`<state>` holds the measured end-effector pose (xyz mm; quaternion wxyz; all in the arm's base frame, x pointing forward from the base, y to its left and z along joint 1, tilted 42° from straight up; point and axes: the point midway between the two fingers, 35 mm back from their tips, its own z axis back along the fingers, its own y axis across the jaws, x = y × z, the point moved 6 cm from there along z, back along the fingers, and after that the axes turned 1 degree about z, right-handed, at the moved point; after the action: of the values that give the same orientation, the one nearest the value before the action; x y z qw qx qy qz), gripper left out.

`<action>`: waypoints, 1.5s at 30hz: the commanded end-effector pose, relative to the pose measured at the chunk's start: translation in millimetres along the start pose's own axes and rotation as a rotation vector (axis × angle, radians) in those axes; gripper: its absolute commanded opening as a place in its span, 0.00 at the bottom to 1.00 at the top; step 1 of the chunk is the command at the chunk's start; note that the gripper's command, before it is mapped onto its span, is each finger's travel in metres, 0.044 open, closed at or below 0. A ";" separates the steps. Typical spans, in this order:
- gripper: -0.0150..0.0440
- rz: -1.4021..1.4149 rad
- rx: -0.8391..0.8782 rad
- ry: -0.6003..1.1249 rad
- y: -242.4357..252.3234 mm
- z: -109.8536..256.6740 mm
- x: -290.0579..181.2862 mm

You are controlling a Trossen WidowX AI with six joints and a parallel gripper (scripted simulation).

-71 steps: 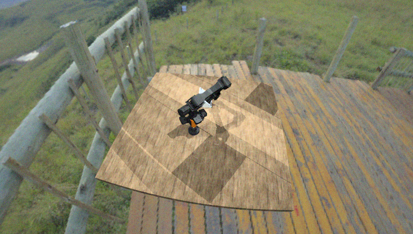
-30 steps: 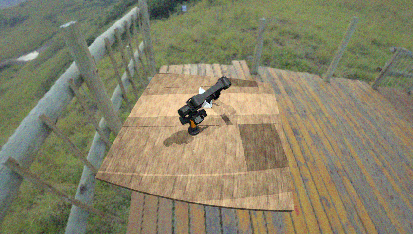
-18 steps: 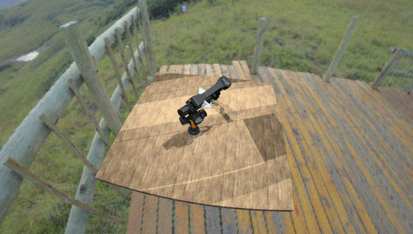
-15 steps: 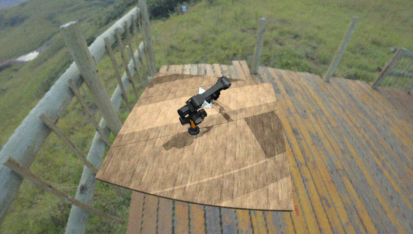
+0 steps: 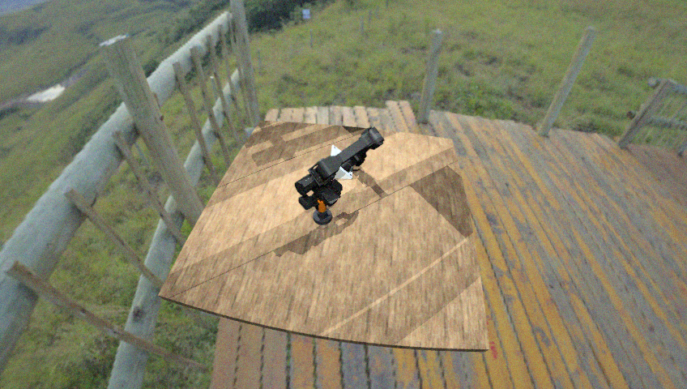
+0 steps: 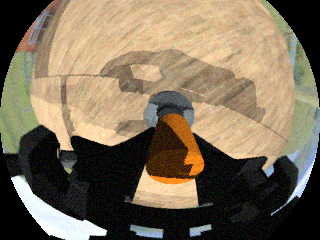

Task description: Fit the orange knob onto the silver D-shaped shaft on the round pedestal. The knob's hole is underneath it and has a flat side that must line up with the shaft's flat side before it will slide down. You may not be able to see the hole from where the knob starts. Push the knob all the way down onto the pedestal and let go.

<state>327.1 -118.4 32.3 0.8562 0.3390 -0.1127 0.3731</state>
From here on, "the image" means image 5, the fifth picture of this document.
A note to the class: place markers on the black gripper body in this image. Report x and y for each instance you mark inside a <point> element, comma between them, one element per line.
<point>308,202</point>

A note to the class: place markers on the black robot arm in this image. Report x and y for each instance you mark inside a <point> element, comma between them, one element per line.
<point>326,168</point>

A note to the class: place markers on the black round pedestal with silver shaft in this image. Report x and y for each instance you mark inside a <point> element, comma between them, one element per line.
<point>322,218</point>

